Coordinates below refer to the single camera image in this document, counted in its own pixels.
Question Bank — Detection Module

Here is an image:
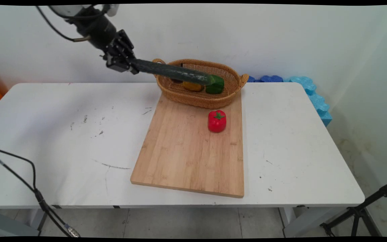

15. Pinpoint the green toy pepper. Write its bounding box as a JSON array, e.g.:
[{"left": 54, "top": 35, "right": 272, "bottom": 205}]
[{"left": 205, "top": 74, "right": 225, "bottom": 94}]

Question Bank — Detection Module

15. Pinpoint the white table leg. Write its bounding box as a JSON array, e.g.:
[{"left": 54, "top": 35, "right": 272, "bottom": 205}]
[
  {"left": 0, "top": 208, "right": 50, "bottom": 237},
  {"left": 278, "top": 206, "right": 333, "bottom": 238}
]

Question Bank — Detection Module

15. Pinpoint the wooden cutting board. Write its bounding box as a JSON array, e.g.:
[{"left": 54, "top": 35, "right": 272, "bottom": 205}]
[{"left": 130, "top": 90, "right": 245, "bottom": 198}]

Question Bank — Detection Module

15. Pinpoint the dark blue foam piece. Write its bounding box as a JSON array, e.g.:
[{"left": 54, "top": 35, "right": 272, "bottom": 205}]
[{"left": 247, "top": 75, "right": 284, "bottom": 83}]

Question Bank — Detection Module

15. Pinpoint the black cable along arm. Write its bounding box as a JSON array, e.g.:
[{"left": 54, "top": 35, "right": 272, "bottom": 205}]
[{"left": 35, "top": 5, "right": 90, "bottom": 43}]

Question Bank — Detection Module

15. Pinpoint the dark green cucumber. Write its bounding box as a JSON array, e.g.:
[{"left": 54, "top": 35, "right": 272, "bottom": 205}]
[{"left": 131, "top": 59, "right": 216, "bottom": 86}]

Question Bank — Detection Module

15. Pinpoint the woven wicker basket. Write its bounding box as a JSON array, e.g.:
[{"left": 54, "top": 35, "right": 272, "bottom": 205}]
[{"left": 152, "top": 58, "right": 250, "bottom": 109}]

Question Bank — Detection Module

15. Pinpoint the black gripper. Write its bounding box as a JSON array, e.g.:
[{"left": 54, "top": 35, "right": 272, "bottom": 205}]
[{"left": 67, "top": 7, "right": 139, "bottom": 75}]

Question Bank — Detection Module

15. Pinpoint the yellow toy pepper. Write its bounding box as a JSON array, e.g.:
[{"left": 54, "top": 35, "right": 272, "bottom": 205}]
[{"left": 182, "top": 81, "right": 204, "bottom": 92}]

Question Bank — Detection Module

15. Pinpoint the black cable with metal plug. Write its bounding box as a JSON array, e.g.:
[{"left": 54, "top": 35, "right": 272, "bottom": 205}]
[{"left": 0, "top": 147, "right": 81, "bottom": 238}]

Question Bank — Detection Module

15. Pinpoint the light blue foam piece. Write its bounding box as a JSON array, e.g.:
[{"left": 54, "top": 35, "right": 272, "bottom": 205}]
[{"left": 283, "top": 76, "right": 333, "bottom": 127}]

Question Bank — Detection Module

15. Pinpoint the red toy pepper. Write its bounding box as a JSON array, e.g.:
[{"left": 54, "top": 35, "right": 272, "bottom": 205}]
[{"left": 208, "top": 110, "right": 227, "bottom": 133}]

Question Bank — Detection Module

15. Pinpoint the black tripod stand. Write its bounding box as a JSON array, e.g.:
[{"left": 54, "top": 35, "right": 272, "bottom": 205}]
[{"left": 319, "top": 178, "right": 387, "bottom": 238}]

